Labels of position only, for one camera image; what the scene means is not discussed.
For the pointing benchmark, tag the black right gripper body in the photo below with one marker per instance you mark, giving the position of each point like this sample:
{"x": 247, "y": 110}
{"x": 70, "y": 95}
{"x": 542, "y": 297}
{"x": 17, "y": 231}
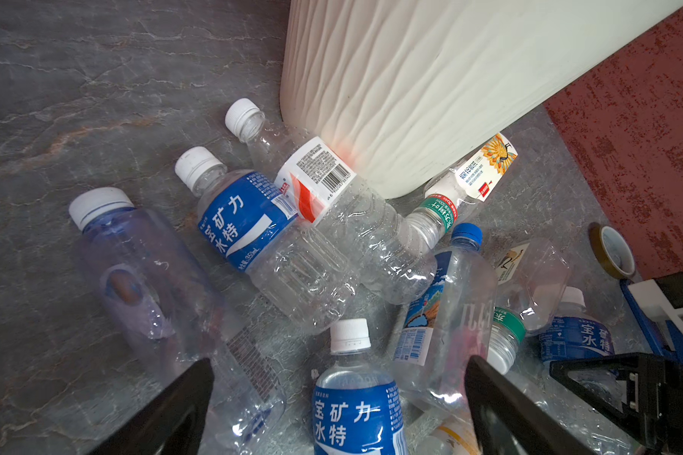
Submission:
{"x": 662, "y": 405}

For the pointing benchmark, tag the white ribbed waste bin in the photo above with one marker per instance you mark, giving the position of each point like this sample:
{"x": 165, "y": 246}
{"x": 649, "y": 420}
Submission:
{"x": 402, "y": 89}

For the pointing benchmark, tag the blue tool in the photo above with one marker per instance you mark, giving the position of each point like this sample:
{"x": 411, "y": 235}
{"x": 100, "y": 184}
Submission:
{"x": 669, "y": 346}

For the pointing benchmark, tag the brown tape roll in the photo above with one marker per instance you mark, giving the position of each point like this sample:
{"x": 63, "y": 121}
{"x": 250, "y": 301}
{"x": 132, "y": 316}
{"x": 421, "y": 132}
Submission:
{"x": 612, "y": 251}

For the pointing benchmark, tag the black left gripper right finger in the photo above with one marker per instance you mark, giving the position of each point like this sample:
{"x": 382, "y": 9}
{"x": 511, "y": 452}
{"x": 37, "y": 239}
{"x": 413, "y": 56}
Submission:
{"x": 506, "y": 421}

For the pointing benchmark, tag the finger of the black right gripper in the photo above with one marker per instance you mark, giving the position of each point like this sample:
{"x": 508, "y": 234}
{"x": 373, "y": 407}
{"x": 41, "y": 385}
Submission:
{"x": 610, "y": 385}

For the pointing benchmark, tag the white red label bottle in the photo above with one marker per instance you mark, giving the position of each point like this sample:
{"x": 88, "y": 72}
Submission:
{"x": 390, "y": 256}

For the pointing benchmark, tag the green label clear bottle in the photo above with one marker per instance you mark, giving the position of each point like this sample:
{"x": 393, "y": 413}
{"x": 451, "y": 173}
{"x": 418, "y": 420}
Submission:
{"x": 433, "y": 218}

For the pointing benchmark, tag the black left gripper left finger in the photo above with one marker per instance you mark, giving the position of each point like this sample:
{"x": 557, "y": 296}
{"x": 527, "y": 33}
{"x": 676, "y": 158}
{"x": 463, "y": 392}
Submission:
{"x": 172, "y": 423}

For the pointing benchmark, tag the purple tinted plastic bottle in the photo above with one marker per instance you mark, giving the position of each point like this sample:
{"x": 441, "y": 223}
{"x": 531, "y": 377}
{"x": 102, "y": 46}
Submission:
{"x": 172, "y": 316}

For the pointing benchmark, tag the green cap clear bottle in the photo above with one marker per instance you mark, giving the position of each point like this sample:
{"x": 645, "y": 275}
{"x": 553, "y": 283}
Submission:
{"x": 532, "y": 277}

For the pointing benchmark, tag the blue label bottle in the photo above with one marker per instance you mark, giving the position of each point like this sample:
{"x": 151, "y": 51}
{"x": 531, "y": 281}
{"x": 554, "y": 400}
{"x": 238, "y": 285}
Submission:
{"x": 574, "y": 334}
{"x": 356, "y": 407}
{"x": 248, "y": 221}

